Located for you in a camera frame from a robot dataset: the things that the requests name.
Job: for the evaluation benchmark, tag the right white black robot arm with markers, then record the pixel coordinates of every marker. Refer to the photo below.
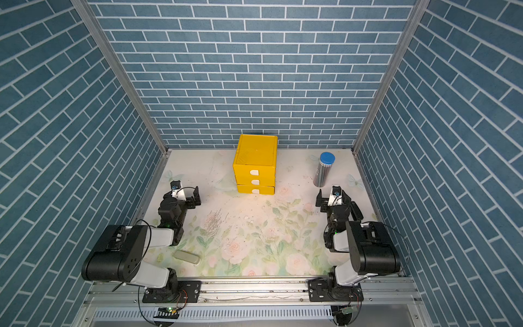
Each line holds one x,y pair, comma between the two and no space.
370,248

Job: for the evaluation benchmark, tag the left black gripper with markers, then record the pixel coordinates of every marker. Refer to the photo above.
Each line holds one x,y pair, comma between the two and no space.
196,198

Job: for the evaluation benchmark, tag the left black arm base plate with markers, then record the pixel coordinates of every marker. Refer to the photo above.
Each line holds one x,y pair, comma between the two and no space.
181,292

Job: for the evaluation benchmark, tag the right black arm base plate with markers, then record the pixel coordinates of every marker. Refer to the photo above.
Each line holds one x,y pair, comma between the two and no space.
323,290

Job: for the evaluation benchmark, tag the blue-capped striped cylinder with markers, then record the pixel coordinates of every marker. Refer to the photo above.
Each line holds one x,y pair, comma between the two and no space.
326,161

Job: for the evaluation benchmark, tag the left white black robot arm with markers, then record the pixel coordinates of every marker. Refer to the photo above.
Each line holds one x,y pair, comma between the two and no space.
118,255

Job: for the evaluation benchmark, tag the translucent green eraser block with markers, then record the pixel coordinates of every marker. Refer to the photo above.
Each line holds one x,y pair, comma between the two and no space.
187,257

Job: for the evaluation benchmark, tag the yellow three-drawer cabinet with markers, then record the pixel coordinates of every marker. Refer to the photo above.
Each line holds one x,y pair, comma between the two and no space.
254,164

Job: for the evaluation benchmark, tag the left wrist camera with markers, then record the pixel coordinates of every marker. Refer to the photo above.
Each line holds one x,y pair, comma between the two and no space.
177,191

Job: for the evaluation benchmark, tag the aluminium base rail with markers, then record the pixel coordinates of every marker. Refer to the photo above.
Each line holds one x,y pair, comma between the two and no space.
260,291

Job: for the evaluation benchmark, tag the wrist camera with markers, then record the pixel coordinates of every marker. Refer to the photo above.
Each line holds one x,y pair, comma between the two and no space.
177,191
336,197

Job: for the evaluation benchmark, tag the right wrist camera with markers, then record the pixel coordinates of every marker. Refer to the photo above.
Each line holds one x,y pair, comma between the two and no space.
336,197

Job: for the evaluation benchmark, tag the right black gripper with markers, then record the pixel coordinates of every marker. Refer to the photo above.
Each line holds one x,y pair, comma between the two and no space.
321,201

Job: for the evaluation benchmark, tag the black stapler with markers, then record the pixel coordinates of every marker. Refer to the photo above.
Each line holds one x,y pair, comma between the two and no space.
356,213

